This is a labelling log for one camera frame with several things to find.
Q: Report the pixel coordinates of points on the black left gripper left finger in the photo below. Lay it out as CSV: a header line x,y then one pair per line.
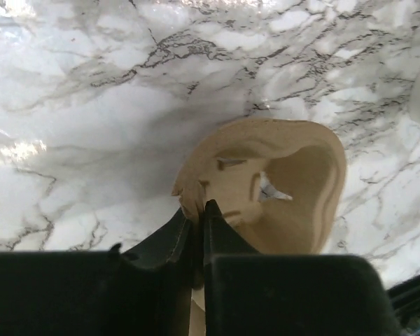
x,y
143,291

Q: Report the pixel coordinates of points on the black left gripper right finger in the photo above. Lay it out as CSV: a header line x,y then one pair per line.
x,y
249,293

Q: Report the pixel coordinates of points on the brown pulp cup carrier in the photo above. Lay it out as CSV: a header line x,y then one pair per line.
x,y
276,182

